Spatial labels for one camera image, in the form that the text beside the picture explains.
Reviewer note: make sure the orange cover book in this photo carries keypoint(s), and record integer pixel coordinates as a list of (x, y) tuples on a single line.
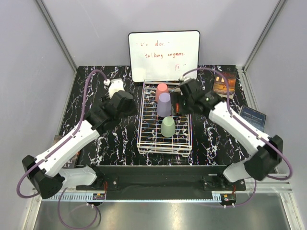
[(220, 85)]

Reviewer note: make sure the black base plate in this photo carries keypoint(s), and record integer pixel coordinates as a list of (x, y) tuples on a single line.
[(162, 182)]

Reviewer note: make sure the orange ceramic mug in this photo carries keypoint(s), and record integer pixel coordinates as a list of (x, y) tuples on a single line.
[(177, 108)]

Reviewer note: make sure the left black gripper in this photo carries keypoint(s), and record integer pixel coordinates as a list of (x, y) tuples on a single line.
[(132, 109)]

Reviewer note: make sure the black marble mat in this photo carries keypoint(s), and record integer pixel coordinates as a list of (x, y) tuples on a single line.
[(211, 145)]

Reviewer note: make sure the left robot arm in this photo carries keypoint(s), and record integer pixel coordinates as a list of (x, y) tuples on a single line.
[(46, 172)]

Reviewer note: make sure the white whiteboard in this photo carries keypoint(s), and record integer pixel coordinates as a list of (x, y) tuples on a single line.
[(163, 56)]

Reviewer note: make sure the purple plastic cup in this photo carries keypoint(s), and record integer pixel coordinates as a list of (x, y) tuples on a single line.
[(164, 105)]

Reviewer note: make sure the blue cover book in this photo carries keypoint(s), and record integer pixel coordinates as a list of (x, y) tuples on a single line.
[(254, 117)]

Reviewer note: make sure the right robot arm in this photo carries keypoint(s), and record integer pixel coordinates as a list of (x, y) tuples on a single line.
[(265, 152)]

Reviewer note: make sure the white cable duct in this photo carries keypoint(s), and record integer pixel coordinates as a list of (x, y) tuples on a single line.
[(78, 197)]

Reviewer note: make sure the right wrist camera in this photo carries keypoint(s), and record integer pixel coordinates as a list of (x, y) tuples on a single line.
[(184, 78)]

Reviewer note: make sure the white wire dish rack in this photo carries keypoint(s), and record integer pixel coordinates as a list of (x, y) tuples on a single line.
[(162, 135)]

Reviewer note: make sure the pink plastic cup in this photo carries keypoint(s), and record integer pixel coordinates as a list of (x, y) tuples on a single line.
[(161, 88)]

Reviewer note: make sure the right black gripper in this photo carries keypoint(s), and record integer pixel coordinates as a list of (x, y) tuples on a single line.
[(177, 97)]

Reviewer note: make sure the green plastic cup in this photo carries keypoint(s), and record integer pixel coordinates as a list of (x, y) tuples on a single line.
[(168, 127)]

